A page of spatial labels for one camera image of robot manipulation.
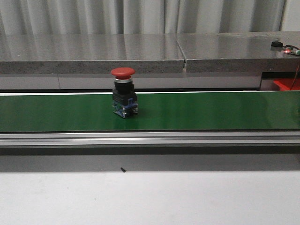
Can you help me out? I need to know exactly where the red emergency stop button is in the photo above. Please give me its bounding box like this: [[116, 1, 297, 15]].
[[111, 67, 138, 118]]

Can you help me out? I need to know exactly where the grey stone slab left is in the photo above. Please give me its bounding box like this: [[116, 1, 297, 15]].
[[0, 34, 184, 74]]

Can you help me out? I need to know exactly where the grey stone slab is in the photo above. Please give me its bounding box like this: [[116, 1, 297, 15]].
[[0, 34, 184, 74], [177, 31, 300, 73]]

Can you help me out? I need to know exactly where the green conveyor belt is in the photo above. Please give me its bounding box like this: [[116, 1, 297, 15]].
[[0, 91, 300, 133]]

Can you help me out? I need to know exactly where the grey stone slab right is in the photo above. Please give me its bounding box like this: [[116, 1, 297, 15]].
[[177, 31, 300, 73]]

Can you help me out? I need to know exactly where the red plastic bin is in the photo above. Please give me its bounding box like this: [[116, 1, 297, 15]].
[[273, 78, 300, 91]]

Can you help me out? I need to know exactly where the black sensor module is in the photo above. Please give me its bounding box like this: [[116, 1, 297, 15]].
[[271, 41, 284, 48]]

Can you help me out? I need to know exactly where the green circuit board red LED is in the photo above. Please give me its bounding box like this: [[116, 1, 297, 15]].
[[283, 47, 300, 56]]

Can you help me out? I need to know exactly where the grey curtain backdrop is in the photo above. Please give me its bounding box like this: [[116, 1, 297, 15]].
[[0, 0, 286, 35]]

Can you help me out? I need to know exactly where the aluminium conveyor front rail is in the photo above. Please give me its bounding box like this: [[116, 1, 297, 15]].
[[0, 131, 300, 147]]

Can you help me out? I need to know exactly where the thin red wire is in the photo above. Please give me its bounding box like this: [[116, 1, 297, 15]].
[[289, 63, 300, 91]]

